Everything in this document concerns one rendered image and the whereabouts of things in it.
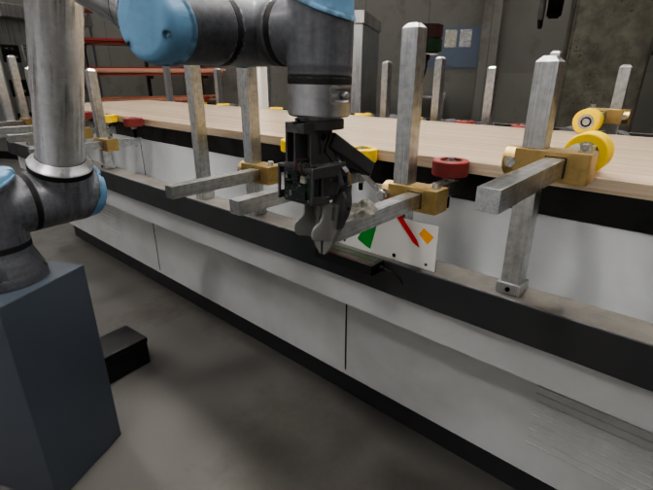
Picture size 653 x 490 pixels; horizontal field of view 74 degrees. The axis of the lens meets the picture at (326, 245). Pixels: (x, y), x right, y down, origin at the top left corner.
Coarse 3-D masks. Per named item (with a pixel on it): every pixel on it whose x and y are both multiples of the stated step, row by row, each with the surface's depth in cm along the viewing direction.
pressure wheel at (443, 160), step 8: (432, 160) 98; (440, 160) 96; (448, 160) 97; (456, 160) 98; (464, 160) 96; (432, 168) 98; (440, 168) 96; (448, 168) 95; (456, 168) 94; (464, 168) 95; (440, 176) 96; (448, 176) 95; (456, 176) 95; (464, 176) 96; (448, 200) 101
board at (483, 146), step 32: (224, 128) 158; (352, 128) 158; (384, 128) 158; (448, 128) 158; (480, 128) 158; (512, 128) 158; (384, 160) 114; (480, 160) 100; (640, 160) 100; (608, 192) 83; (640, 192) 79
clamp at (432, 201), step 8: (384, 184) 94; (392, 184) 92; (400, 184) 91; (416, 184) 91; (424, 184) 91; (392, 192) 93; (400, 192) 91; (416, 192) 89; (424, 192) 87; (432, 192) 86; (440, 192) 87; (424, 200) 88; (432, 200) 87; (440, 200) 87; (424, 208) 88; (432, 208) 87; (440, 208) 88
